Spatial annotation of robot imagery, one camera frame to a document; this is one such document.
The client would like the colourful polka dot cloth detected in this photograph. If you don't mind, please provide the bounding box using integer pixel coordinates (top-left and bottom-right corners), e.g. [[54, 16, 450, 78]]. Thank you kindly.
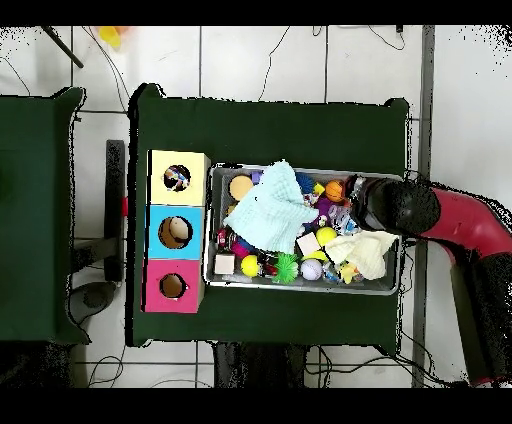
[[164, 166, 192, 191]]

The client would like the wooden box with three holes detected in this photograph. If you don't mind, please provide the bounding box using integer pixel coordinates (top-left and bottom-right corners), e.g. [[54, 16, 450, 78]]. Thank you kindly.
[[143, 149, 212, 315]]

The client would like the shallow clear mesh bin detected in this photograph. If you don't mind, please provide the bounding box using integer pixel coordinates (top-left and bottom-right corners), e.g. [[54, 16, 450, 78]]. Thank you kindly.
[[203, 163, 404, 297]]

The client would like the mint green cloth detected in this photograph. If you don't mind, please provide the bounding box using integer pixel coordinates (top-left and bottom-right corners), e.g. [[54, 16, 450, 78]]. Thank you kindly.
[[223, 159, 320, 256]]

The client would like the peach orange ball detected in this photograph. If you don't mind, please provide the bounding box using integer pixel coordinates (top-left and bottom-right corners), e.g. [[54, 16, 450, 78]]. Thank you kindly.
[[228, 175, 254, 201]]

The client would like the small wooden cube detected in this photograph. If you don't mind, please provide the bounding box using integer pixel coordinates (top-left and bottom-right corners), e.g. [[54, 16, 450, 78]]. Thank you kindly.
[[214, 253, 237, 276]]

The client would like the green spiky ball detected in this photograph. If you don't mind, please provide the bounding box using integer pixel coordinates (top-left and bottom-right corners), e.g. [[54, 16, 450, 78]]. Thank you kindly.
[[274, 251, 301, 284]]

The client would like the white toy baseball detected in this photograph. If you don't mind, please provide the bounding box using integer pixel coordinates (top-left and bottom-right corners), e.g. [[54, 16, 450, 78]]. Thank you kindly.
[[300, 259, 323, 282]]

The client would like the orange toy basketball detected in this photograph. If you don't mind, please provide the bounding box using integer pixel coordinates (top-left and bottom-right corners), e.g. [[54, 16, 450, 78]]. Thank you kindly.
[[324, 179, 347, 203]]

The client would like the cream yellow cloth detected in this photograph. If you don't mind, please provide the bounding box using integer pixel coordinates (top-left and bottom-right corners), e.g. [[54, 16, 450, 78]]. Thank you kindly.
[[323, 230, 400, 281]]

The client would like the black chair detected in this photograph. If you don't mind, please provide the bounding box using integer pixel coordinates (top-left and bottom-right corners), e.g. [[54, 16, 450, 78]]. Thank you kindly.
[[70, 139, 129, 325]]

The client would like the grey metal beam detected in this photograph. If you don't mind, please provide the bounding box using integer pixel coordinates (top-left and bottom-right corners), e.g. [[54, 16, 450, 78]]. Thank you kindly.
[[410, 25, 437, 389]]

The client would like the green cloth side table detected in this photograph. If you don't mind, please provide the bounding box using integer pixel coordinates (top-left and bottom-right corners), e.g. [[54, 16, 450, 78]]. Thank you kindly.
[[0, 86, 88, 345]]

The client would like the yellow floor object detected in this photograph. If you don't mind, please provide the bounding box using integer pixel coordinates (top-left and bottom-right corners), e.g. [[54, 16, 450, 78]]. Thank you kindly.
[[97, 26, 125, 49]]

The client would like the black rod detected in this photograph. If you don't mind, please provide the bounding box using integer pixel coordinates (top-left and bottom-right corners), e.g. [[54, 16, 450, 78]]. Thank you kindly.
[[39, 26, 85, 69]]

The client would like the black cable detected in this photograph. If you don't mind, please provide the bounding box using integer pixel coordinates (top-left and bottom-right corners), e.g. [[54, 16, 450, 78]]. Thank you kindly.
[[257, 25, 293, 103]]

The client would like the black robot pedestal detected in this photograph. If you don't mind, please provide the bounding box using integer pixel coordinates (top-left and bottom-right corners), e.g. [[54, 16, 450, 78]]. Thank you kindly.
[[211, 342, 315, 389]]

